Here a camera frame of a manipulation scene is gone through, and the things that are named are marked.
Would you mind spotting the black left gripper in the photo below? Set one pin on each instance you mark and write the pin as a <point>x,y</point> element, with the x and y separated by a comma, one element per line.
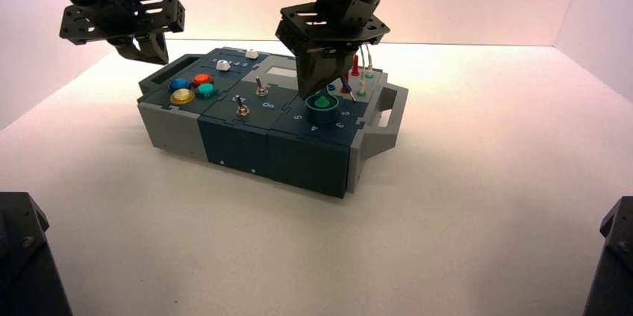
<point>123,19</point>

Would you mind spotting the yellow round push button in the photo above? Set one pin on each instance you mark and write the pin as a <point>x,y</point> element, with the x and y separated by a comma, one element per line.
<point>182,97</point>

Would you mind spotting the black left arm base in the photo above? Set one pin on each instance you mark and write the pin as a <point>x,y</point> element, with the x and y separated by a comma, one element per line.
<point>25,264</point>

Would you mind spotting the orange round push button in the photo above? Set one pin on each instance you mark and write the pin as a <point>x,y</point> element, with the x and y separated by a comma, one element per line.
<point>202,79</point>

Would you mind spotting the white display window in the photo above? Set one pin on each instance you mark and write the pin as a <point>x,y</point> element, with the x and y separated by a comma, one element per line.
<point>282,72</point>

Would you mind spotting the blue round push button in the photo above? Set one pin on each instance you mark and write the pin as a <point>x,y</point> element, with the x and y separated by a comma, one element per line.
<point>179,84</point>

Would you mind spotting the teal round push button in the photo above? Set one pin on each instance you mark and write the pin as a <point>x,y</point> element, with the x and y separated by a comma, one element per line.
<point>206,90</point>

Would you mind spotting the metal toggle switch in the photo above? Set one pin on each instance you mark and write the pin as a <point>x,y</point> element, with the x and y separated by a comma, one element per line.
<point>260,90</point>
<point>242,110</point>

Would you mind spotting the white slider cap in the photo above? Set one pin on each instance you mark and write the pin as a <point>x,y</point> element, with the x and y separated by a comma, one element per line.
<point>223,65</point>
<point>251,54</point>

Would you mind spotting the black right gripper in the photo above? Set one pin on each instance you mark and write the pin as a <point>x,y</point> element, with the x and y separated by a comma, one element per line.
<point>321,34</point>

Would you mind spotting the green pointer knob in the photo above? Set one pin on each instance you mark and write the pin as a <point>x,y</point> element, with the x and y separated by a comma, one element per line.
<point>321,111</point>

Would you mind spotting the grey and blue control box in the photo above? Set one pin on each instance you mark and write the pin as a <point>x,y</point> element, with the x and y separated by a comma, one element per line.
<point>237,140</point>

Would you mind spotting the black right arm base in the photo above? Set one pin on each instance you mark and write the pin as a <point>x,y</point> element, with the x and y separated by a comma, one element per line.
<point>615,264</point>

